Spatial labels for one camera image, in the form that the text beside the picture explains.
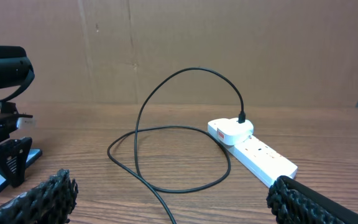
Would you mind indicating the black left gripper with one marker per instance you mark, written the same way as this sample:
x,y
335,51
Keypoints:
x,y
13,152

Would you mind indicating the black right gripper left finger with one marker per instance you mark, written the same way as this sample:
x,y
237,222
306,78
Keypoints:
x,y
51,201

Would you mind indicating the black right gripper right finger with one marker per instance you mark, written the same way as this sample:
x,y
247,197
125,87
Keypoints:
x,y
294,203

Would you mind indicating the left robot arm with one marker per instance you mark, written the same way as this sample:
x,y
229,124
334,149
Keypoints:
x,y
16,75

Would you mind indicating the white USB charger plug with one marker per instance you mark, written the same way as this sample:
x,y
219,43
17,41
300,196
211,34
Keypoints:
x,y
232,132

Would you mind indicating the white power strip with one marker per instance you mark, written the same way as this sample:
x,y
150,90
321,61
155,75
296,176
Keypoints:
x,y
262,160

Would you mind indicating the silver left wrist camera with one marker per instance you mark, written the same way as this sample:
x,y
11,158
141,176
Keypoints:
x,y
25,123

